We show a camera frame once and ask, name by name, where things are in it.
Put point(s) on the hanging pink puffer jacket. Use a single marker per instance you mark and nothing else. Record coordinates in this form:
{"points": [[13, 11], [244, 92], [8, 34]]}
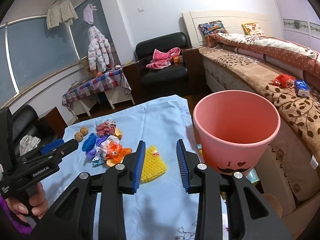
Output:
{"points": [[100, 56]]}

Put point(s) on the bed with brown blanket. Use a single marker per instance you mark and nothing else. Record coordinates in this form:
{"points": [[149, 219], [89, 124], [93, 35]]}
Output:
{"points": [[289, 169]]}

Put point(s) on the yellow foam fruit net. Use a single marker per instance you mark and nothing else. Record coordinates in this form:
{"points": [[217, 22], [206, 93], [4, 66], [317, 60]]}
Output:
{"points": [[154, 166]]}

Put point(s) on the checkered cloth side table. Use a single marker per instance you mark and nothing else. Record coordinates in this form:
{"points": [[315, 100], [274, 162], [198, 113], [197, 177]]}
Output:
{"points": [[81, 98]]}

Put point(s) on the blue foam fruit net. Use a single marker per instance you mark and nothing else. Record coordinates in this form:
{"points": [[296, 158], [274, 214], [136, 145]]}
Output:
{"points": [[89, 143]]}

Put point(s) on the red dotted quilt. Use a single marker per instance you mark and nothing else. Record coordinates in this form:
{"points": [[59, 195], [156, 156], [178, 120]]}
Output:
{"points": [[291, 53]]}

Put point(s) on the red foil wrapper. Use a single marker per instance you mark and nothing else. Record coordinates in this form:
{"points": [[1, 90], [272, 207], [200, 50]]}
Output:
{"points": [[106, 128]]}

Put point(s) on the hanging beige jacket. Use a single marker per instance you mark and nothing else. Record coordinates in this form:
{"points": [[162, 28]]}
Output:
{"points": [[62, 12]]}

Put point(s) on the colourful patterned pillow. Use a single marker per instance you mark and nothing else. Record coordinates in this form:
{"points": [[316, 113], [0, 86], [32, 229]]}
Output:
{"points": [[211, 28]]}

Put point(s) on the purple sleeve forearm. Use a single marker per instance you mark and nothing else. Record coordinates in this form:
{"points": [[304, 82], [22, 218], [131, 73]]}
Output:
{"points": [[13, 226]]}

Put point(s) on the pink clothes on armchair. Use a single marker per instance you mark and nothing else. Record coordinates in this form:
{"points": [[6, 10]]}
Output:
{"points": [[162, 60]]}

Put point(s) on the orange box on armchair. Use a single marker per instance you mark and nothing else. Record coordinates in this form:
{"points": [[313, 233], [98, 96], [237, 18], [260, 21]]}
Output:
{"points": [[178, 59]]}

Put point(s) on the light blue tablecloth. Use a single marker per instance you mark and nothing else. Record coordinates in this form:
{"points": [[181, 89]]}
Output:
{"points": [[161, 208]]}

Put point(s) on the orange plastic wrapper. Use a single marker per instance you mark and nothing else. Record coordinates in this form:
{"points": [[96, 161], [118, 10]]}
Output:
{"points": [[115, 153]]}

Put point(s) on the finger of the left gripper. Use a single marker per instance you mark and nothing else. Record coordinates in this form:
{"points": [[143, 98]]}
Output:
{"points": [[52, 146], [35, 156]]}

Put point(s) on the red snack bag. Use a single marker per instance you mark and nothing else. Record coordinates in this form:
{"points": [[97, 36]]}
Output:
{"points": [[284, 81]]}

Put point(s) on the purple plastic bag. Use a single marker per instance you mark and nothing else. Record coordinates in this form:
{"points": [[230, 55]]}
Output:
{"points": [[93, 152]]}

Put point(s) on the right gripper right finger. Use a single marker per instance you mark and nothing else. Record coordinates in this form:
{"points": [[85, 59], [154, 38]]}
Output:
{"points": [[199, 178]]}

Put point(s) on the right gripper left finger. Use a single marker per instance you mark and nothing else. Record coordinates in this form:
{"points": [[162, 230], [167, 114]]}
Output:
{"points": [[122, 178]]}

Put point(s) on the hanging pink hat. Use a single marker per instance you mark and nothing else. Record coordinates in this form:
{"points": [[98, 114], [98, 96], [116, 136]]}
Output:
{"points": [[88, 13]]}

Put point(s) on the yellow floral pillow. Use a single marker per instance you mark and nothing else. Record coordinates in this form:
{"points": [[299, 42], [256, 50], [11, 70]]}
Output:
{"points": [[253, 29]]}

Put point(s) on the black leather armchair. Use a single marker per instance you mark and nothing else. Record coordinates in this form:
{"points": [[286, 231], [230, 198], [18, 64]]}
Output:
{"points": [[167, 81]]}

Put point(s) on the pink plastic trash bucket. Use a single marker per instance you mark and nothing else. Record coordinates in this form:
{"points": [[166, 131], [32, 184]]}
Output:
{"points": [[235, 128]]}

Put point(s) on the blue tissue pack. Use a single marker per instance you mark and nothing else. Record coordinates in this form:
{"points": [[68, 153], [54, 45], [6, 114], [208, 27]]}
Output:
{"points": [[302, 89]]}

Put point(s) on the lilac wardrobe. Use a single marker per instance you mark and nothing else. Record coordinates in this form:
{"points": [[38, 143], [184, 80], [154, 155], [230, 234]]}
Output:
{"points": [[300, 21]]}

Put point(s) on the white bed headboard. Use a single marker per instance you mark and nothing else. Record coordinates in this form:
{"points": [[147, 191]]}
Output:
{"points": [[232, 22]]}

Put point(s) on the walnut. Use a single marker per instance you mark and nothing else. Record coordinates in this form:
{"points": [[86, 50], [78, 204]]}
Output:
{"points": [[84, 130], [78, 136]]}

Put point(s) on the left hand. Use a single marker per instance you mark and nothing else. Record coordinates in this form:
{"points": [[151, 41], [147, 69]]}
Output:
{"points": [[37, 201]]}

